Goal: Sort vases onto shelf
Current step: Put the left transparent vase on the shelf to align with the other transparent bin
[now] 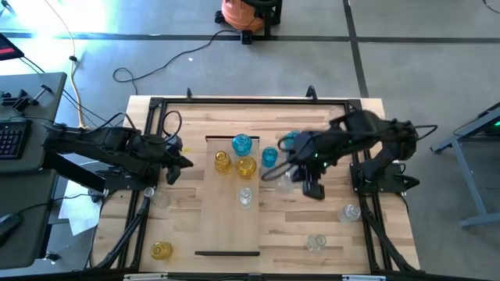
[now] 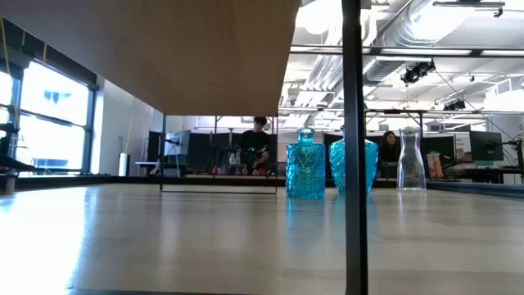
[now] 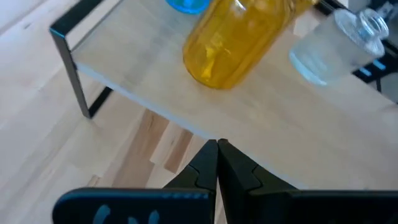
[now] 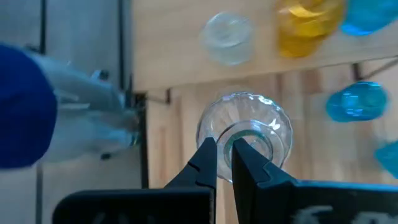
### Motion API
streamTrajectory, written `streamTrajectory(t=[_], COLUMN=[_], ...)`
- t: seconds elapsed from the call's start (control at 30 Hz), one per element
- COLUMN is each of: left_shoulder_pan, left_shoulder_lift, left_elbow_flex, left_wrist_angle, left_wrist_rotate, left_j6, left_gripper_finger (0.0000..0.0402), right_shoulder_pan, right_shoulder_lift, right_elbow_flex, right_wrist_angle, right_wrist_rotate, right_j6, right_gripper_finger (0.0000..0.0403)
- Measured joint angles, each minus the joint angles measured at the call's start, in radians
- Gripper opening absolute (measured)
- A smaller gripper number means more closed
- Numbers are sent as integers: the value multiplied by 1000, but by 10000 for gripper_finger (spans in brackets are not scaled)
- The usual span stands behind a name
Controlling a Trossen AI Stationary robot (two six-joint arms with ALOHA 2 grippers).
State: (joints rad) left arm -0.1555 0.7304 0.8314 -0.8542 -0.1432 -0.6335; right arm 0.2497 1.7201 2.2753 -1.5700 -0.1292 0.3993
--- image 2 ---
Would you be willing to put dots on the blue cylindrical textured glass vase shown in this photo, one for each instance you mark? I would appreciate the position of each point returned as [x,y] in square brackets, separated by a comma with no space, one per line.
[305,164]

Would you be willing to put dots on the blue bulbous textured glass vase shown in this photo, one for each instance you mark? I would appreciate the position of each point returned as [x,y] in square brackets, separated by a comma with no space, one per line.
[336,168]

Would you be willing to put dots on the tall clear glass carafe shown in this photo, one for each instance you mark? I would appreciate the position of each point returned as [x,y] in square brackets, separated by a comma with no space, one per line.
[410,164]

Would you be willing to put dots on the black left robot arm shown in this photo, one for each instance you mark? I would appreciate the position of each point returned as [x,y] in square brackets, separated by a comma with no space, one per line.
[12,163]

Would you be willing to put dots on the wooden shelf black metal legs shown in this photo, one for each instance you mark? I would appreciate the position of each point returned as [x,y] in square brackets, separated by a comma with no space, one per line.
[163,61]

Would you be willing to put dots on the person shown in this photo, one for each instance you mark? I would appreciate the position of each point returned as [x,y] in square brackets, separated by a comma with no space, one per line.
[254,143]
[389,153]

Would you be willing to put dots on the grey computer monitor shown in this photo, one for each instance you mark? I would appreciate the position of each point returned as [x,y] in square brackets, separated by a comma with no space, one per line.
[178,143]

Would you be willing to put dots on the white cylinder roll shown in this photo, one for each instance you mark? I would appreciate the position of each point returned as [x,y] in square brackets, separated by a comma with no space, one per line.
[124,166]

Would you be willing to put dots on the colourful snack bag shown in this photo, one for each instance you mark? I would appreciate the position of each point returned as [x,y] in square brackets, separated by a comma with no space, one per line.
[435,164]

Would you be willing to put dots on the large window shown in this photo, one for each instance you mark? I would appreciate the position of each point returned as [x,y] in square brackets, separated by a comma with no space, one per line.
[53,123]

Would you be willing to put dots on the black computer monitor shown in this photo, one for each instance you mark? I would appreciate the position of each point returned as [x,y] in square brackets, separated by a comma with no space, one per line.
[486,145]

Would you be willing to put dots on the black aluminium rig frame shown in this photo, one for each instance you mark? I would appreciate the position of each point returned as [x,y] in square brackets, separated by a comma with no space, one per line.
[393,111]

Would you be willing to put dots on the silver ventilation duct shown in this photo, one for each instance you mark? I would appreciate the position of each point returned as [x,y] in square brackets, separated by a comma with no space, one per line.
[380,69]

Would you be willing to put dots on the black aluminium table frame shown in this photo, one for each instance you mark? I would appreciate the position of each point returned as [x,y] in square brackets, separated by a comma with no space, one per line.
[123,180]

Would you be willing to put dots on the black ceiling-hung camera rig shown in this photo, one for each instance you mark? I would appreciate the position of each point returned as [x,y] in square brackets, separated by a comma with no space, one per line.
[415,73]

